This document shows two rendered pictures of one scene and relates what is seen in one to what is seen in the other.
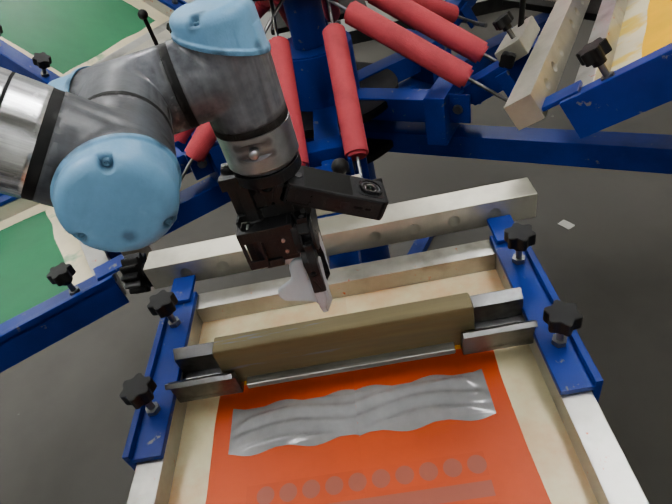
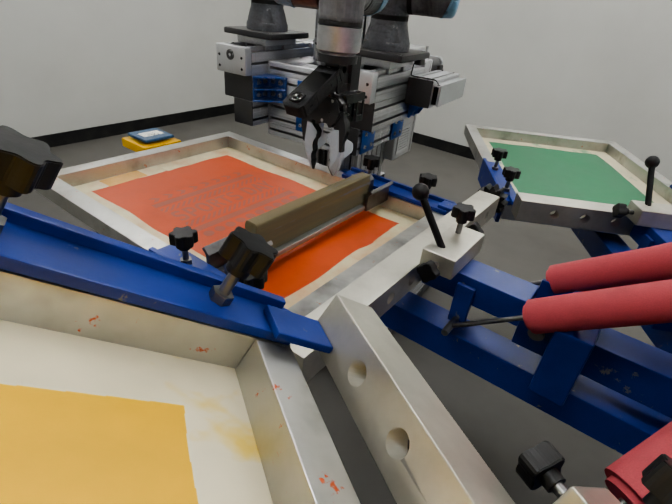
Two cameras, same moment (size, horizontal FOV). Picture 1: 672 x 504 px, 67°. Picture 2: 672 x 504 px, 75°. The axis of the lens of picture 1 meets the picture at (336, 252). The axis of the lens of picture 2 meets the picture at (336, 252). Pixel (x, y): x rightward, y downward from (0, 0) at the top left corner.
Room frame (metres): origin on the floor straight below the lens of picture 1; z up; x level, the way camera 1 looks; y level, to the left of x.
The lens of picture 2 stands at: (0.88, -0.67, 1.42)
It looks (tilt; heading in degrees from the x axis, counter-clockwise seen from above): 31 degrees down; 118
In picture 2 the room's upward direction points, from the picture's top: 6 degrees clockwise
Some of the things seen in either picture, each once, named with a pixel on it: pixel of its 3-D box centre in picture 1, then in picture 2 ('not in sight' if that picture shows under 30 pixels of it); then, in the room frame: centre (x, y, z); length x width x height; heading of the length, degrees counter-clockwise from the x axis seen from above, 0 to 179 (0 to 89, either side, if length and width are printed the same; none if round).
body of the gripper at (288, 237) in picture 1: (275, 207); (336, 89); (0.47, 0.05, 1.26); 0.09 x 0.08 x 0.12; 84
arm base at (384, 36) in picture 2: not in sight; (387, 31); (0.24, 0.75, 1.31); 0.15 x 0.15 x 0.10
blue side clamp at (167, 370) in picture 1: (172, 373); (393, 198); (0.53, 0.29, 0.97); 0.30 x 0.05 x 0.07; 173
